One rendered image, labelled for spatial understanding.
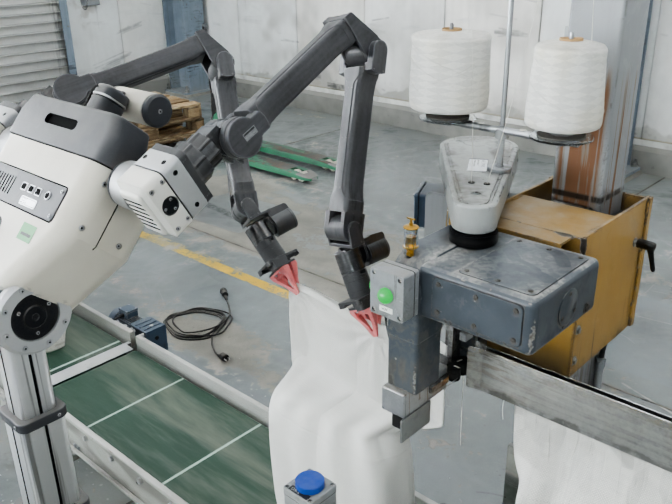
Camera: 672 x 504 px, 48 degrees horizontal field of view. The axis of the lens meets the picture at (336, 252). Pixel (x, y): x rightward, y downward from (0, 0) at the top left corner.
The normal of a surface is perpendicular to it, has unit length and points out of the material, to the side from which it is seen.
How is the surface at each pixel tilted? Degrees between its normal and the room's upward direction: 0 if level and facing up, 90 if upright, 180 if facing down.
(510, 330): 90
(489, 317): 90
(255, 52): 90
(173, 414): 0
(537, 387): 90
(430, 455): 0
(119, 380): 0
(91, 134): 50
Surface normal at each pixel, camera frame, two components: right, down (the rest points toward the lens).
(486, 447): -0.01, -0.92
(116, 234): 0.74, 0.26
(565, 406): -0.68, 0.30
